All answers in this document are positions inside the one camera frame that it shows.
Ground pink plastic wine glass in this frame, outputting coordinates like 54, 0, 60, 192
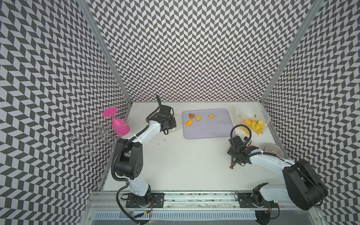
102, 107, 130, 137

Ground chrome wire glass rack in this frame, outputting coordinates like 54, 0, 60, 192
70, 117, 128, 156

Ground orange fish shaped cookie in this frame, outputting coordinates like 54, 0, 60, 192
186, 120, 193, 126

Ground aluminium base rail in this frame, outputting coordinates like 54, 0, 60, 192
79, 191, 328, 225

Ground lavender plastic tray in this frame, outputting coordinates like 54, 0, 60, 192
181, 108, 233, 140

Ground duck print resealable bag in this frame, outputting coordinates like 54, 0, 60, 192
250, 114, 270, 136

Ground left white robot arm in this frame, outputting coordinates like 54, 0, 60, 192
111, 105, 176, 207

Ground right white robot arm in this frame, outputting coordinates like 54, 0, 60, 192
227, 136, 329, 211

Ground red metal tongs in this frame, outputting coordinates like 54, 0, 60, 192
229, 139, 252, 169

